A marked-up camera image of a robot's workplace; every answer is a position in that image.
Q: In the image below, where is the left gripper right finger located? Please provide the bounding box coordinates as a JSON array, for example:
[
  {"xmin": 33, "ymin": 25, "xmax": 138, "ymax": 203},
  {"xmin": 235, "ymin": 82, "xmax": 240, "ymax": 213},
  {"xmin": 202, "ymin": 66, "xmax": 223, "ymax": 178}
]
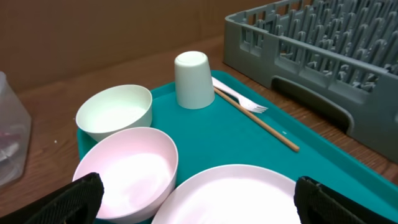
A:
[{"xmin": 294, "ymin": 176, "xmax": 397, "ymax": 224}]

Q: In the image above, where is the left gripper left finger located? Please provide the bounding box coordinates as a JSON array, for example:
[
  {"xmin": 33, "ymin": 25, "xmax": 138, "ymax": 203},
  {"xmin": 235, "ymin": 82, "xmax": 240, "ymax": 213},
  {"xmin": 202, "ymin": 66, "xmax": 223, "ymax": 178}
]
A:
[{"xmin": 1, "ymin": 172, "xmax": 104, "ymax": 224}]

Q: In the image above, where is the pink bowl with peanuts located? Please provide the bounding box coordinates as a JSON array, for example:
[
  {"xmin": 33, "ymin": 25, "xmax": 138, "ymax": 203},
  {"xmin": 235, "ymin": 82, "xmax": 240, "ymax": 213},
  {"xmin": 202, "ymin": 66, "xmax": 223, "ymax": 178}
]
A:
[{"xmin": 73, "ymin": 127, "xmax": 178, "ymax": 223}]

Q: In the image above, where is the wooden chopstick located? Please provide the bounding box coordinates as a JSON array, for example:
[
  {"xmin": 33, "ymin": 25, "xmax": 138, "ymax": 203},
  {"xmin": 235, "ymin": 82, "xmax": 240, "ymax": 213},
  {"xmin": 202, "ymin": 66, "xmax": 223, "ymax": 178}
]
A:
[{"xmin": 214, "ymin": 88, "xmax": 300, "ymax": 152}]

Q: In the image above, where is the pink round plate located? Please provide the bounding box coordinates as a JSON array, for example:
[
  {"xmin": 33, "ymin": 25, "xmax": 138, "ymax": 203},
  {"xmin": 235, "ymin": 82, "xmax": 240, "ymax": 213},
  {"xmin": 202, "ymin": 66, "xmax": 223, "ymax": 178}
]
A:
[{"xmin": 152, "ymin": 164, "xmax": 300, "ymax": 224}]

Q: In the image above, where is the white bowl with rice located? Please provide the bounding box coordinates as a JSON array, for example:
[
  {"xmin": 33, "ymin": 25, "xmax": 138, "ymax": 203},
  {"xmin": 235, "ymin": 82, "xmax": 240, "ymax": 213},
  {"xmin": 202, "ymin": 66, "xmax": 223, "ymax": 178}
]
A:
[{"xmin": 75, "ymin": 84, "xmax": 153, "ymax": 142}]

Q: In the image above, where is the white plastic fork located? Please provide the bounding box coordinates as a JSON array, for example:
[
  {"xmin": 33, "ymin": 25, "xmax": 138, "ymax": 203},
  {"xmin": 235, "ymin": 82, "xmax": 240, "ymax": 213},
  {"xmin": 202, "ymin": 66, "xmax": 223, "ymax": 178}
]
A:
[{"xmin": 212, "ymin": 77, "xmax": 267, "ymax": 113}]

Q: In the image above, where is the white paper cup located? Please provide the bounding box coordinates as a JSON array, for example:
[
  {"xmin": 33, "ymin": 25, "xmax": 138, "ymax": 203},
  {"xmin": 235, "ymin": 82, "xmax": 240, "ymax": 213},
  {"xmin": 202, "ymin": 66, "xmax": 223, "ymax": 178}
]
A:
[{"xmin": 174, "ymin": 51, "xmax": 215, "ymax": 110}]

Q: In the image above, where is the grey dishwasher rack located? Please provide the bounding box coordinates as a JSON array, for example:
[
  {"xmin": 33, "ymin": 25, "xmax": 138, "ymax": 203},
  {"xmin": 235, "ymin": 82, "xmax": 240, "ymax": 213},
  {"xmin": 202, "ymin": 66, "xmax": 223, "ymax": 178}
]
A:
[{"xmin": 224, "ymin": 0, "xmax": 397, "ymax": 161}]

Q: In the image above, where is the clear plastic bin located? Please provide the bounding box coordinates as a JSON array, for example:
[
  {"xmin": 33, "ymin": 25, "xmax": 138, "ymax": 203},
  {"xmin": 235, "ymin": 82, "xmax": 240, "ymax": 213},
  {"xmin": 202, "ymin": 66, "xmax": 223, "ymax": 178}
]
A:
[{"xmin": 1, "ymin": 72, "xmax": 32, "ymax": 187}]

